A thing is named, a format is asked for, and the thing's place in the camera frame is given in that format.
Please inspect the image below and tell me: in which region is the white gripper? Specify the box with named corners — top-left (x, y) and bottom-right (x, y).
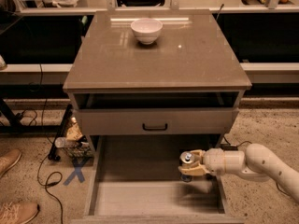
top-left (178, 148), bottom-right (225, 176)

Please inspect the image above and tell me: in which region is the silver blue redbull can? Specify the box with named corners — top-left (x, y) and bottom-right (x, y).
top-left (179, 151), bottom-right (194, 183)

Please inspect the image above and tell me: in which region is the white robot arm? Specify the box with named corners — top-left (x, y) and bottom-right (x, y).
top-left (178, 144), bottom-right (299, 202)

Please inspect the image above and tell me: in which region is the closed top drawer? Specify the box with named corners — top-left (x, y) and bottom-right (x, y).
top-left (74, 108), bottom-right (238, 135)

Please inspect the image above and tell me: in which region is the open middle drawer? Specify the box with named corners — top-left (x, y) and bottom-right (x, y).
top-left (71, 135), bottom-right (245, 224)

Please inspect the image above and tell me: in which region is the grey drawer cabinet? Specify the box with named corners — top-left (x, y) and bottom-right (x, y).
top-left (63, 9), bottom-right (252, 224)

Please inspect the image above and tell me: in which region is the black foot pedal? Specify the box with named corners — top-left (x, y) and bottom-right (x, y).
top-left (221, 144), bottom-right (238, 151)

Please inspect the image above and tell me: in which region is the white ceramic bowl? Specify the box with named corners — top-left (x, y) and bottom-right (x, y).
top-left (131, 18), bottom-right (163, 45)

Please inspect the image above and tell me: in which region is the upper tan shoe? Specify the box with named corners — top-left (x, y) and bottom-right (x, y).
top-left (0, 149), bottom-right (21, 177)

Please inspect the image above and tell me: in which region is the lower tan sneaker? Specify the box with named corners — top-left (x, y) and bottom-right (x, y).
top-left (0, 203), bottom-right (39, 224)

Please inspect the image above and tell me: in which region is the black drawer handle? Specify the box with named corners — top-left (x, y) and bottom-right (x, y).
top-left (142, 123), bottom-right (168, 132)

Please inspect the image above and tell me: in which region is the black floor cable left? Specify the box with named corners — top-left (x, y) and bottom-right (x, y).
top-left (36, 63), bottom-right (64, 224)

